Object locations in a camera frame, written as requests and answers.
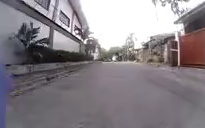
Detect white building with windows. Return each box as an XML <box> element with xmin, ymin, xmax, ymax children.
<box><xmin>0</xmin><ymin>0</ymin><xmax>91</xmax><ymax>66</ymax></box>

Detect grey asphalt road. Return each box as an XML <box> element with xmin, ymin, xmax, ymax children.
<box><xmin>5</xmin><ymin>60</ymin><xmax>205</xmax><ymax>128</ymax></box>

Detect white gate post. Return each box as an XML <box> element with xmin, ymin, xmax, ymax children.
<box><xmin>174</xmin><ymin>30</ymin><xmax>182</xmax><ymax>67</ymax></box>

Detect building with dark roof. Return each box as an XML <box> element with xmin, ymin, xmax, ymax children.
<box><xmin>173</xmin><ymin>0</ymin><xmax>205</xmax><ymax>35</ymax></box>

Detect dark green hedge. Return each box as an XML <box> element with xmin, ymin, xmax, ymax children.
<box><xmin>23</xmin><ymin>46</ymin><xmax>95</xmax><ymax>65</ymax></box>

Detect red metal gate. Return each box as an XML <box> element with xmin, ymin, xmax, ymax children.
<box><xmin>178</xmin><ymin>25</ymin><xmax>205</xmax><ymax>69</ymax></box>

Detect palm plant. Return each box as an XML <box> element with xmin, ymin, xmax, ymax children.
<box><xmin>10</xmin><ymin>21</ymin><xmax>50</xmax><ymax>64</ymax></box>

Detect palm tree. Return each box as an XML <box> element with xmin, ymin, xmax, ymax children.
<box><xmin>79</xmin><ymin>27</ymin><xmax>101</xmax><ymax>56</ymax></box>

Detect low buildings with wall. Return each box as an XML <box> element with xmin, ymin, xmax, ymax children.
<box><xmin>133</xmin><ymin>32</ymin><xmax>180</xmax><ymax>66</ymax></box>

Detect row of trees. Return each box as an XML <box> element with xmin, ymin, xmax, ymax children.
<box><xmin>98</xmin><ymin>32</ymin><xmax>138</xmax><ymax>62</ymax></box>

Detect grey concrete kerb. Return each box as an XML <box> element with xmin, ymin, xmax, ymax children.
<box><xmin>5</xmin><ymin>60</ymin><xmax>98</xmax><ymax>98</ymax></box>

